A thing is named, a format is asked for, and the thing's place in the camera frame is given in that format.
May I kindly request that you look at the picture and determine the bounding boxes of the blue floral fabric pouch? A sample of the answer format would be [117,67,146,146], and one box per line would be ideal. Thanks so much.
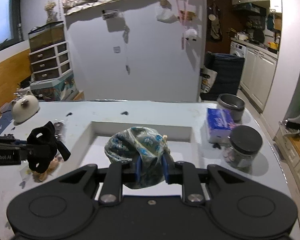
[104,127,171,190]

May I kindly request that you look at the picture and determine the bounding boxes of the black fabric strap item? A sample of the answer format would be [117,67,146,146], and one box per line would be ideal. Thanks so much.
[27,121,71,173]

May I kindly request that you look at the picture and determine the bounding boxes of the white recessed tray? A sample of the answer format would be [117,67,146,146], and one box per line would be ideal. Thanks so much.
[80,122,198,196]

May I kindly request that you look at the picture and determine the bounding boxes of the white cat-shaped ceramic pot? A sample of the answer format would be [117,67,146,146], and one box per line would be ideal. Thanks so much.
[11,90,40,124]

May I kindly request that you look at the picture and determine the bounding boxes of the blue tissue pack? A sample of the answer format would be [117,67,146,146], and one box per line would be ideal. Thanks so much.
[206,108,236,144]

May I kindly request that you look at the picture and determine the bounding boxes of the glass jar black lid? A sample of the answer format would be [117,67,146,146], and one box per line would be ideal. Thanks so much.
[223,125,263,170]

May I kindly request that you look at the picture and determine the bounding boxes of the grey metal pot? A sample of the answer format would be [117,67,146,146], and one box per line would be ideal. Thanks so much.
[217,93,245,122]

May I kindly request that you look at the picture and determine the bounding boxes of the cartoon tote bag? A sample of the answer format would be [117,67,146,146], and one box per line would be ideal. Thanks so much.
[200,66,217,93]

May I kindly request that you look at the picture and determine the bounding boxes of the white drawer cabinet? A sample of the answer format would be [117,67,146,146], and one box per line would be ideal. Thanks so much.
[29,41,71,81]

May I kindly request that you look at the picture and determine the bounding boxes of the black fabric chair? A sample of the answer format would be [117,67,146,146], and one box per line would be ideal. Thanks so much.
[200,51,245,101]

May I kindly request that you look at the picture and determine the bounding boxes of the glass terrarium tank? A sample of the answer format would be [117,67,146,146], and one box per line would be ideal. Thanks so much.
[28,21,65,52]

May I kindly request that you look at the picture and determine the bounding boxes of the white plush sheep hanging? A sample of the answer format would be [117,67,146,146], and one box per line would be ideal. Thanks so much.
[184,28,198,41]

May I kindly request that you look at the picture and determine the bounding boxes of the white washing machine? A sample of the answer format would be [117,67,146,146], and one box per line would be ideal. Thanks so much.
[230,41,247,58]

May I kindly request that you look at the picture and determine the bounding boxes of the dried flower bouquet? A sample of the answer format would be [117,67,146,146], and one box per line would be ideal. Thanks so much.
[44,0,58,23]

